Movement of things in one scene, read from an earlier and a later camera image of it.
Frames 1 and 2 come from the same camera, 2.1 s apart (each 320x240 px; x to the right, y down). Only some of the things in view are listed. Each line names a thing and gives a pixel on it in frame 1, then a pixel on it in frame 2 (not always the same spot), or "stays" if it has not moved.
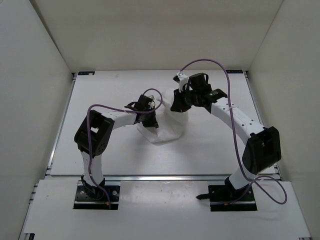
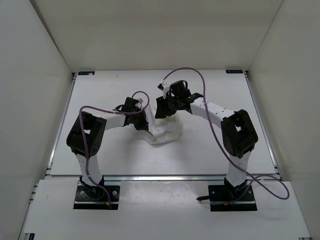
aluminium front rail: x=156 y=178 stays
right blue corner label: x=234 y=71 stays
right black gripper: x=178 y=105 to x=163 y=111
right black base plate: x=220 y=200 stays
